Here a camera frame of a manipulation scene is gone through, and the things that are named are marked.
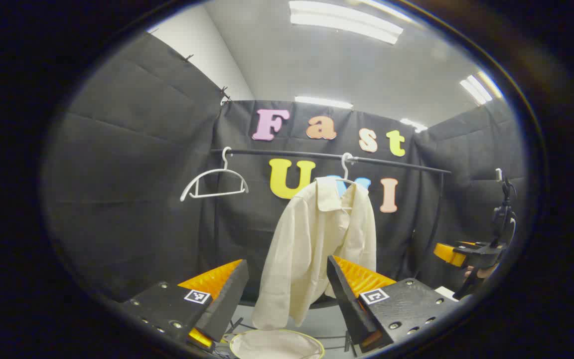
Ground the small white box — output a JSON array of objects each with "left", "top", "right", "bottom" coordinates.
[{"left": 435, "top": 286, "right": 460, "bottom": 303}]

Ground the black clothes rack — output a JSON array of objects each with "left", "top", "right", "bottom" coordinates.
[{"left": 211, "top": 148, "right": 452, "bottom": 355}]

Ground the cream collared shirt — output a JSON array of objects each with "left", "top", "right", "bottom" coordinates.
[{"left": 251, "top": 177, "right": 377, "bottom": 331}]

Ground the black backdrop cloth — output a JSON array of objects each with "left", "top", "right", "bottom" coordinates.
[{"left": 43, "top": 32, "right": 527, "bottom": 305}]

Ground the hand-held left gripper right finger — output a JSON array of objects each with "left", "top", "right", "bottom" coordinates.
[{"left": 327, "top": 255, "right": 459, "bottom": 355}]

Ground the white hanger with taped hook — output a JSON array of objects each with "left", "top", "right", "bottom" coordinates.
[{"left": 339, "top": 153, "right": 357, "bottom": 187}]

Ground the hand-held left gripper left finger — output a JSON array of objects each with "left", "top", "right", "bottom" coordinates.
[{"left": 120, "top": 259, "right": 249, "bottom": 350}]

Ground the empty white clothes hanger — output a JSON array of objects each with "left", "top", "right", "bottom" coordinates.
[{"left": 180, "top": 147, "right": 249, "bottom": 202}]

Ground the white laundry hamper yellow rim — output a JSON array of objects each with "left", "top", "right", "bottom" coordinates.
[{"left": 228, "top": 329, "right": 325, "bottom": 359}]

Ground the ceiling light panel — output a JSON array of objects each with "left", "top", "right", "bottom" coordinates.
[
  {"left": 294, "top": 96, "right": 353, "bottom": 110},
  {"left": 459, "top": 72, "right": 504, "bottom": 106},
  {"left": 400, "top": 118, "right": 428, "bottom": 133},
  {"left": 288, "top": 0, "right": 404, "bottom": 45}
]

